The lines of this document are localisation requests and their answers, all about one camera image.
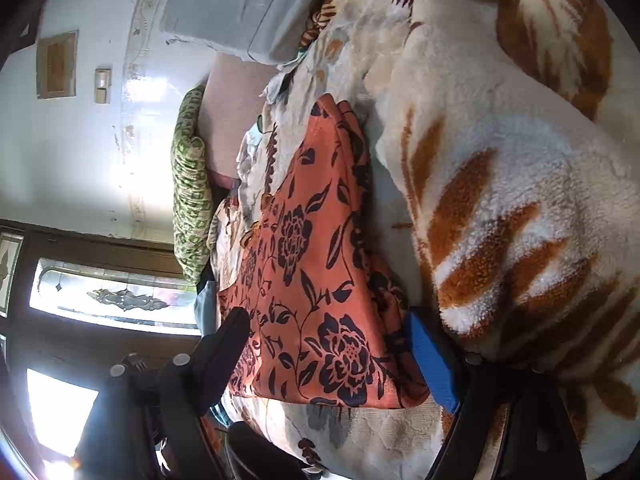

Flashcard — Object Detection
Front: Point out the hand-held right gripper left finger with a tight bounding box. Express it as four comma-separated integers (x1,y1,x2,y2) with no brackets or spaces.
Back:
75,306,252,480

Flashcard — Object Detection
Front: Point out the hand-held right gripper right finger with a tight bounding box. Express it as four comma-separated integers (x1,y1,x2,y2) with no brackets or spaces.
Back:
405,309,588,480

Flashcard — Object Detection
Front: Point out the orange floral shirt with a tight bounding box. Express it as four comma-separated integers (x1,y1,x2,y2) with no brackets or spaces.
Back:
218,92,432,408

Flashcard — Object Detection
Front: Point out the blue cloth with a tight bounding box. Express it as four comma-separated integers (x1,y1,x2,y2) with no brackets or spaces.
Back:
194,280,221,336

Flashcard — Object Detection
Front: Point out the dark cloth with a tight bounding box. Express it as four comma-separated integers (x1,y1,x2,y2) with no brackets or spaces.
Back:
224,421,321,480

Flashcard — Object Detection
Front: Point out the stained glass window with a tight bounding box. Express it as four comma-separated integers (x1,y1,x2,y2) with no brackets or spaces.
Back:
0,230,201,480

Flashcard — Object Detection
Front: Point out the green patterned pillow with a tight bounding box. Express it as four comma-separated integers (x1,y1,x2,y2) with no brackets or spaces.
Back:
171,85,215,286

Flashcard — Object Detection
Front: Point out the cream brown fleece blanket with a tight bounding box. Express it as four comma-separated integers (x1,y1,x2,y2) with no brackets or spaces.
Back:
207,0,640,480

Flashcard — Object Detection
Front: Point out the pink bed sheet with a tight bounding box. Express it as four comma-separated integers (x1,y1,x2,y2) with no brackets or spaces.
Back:
197,52,281,191

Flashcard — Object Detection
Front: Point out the white crumpled cloth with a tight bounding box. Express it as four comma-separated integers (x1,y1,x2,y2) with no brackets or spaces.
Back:
260,62,301,102

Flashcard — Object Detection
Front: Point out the grey pillow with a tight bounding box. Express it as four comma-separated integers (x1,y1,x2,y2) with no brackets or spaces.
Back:
159,0,346,66

